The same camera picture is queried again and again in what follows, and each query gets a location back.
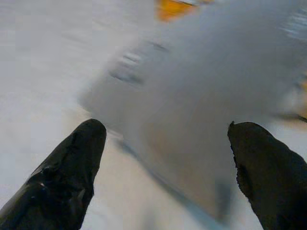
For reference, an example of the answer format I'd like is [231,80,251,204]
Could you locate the grey bear print pillow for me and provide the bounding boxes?
[79,0,307,227]

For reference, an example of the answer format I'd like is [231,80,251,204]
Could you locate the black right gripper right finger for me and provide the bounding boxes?
[227,121,307,230]

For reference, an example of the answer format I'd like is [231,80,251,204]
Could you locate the white quilted mattress topper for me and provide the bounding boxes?
[0,0,264,230]

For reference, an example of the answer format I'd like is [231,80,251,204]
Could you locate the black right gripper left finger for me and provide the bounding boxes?
[0,118,107,230]

